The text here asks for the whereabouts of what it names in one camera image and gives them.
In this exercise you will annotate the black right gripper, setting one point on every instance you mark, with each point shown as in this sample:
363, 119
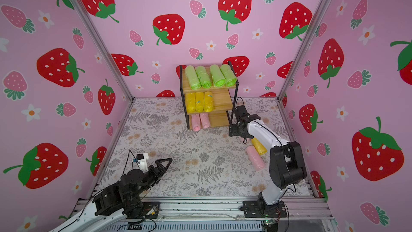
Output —
240, 125

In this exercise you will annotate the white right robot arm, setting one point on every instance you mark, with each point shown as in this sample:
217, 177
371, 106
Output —
286, 165

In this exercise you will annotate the yellow roll with teal label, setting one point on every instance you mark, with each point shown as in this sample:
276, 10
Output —
208, 101

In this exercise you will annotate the light green roll with label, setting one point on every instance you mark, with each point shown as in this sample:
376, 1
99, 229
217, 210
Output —
203, 77

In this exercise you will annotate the pink roll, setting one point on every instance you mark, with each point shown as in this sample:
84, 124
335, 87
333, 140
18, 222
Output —
196, 122
254, 157
205, 121

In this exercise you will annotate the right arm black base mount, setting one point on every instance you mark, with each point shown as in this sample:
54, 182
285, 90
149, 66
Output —
259, 209

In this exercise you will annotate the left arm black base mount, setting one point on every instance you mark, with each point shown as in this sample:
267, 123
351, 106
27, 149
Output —
142, 211

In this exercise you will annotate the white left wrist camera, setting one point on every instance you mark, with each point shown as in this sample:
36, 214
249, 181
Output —
142, 161

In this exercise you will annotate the aluminium front rail frame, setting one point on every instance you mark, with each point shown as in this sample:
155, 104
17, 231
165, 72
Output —
229, 214

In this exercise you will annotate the wooden three-tier black-frame shelf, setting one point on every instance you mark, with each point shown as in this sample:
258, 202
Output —
224, 99

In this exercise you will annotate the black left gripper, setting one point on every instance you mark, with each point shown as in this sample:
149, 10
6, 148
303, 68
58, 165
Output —
161, 170

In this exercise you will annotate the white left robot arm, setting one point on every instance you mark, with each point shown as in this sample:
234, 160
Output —
119, 201

